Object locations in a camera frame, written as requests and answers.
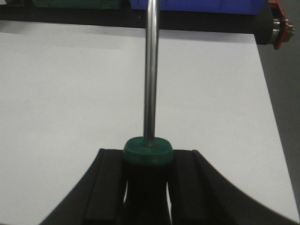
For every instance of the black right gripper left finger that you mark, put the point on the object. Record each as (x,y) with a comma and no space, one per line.
(97,198)

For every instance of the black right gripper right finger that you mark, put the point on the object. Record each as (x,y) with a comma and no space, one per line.
(200,195)

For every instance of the green black screwdriver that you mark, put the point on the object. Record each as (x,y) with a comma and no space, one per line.
(148,158)

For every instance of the black conveyor roller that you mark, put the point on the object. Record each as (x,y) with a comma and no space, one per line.
(263,29)

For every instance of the blue plastic bin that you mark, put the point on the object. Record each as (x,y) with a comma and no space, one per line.
(243,7)

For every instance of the green plastic crate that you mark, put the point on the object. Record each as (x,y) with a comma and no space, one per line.
(79,4)

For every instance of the red table frame bracket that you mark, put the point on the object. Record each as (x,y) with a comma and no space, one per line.
(282,28)

